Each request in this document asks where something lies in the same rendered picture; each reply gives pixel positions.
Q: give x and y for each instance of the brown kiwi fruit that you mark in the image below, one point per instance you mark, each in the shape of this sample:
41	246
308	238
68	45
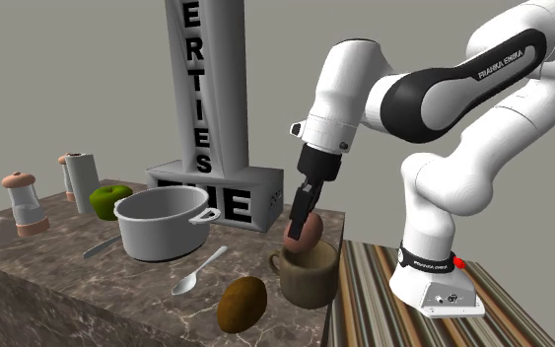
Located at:
241	305

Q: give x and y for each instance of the grey cooking pot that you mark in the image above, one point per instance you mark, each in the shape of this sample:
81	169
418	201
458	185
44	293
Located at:
161	235

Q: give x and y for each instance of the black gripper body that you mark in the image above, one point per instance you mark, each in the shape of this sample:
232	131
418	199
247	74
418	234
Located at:
319	164

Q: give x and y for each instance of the grey paper towel roll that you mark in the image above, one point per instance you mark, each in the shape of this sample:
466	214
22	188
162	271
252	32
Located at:
84	185

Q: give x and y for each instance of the grey lettered column with box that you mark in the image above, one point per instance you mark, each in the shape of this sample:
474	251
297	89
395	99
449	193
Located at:
209	96

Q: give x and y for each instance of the green apple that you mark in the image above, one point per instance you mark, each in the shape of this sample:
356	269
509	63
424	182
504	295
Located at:
104	202

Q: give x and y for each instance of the brown ribbed mug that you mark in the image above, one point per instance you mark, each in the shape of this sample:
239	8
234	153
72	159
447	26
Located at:
308	283

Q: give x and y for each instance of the silver spoon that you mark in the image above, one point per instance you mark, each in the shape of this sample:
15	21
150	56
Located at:
184	283

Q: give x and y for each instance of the brown egg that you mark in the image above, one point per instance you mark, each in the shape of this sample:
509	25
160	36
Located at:
311	229

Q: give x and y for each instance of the grey table knife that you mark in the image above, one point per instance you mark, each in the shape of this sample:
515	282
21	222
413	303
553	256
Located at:
99	247

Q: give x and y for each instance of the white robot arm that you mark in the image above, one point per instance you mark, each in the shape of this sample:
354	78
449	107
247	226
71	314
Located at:
455	168

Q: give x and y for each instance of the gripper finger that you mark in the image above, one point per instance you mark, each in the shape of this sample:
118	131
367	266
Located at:
301	211

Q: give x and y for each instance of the striped robot stand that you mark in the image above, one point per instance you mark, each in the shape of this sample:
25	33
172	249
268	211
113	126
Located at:
382	317

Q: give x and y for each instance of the glass shaker with pink cap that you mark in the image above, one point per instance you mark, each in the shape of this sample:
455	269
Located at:
26	204

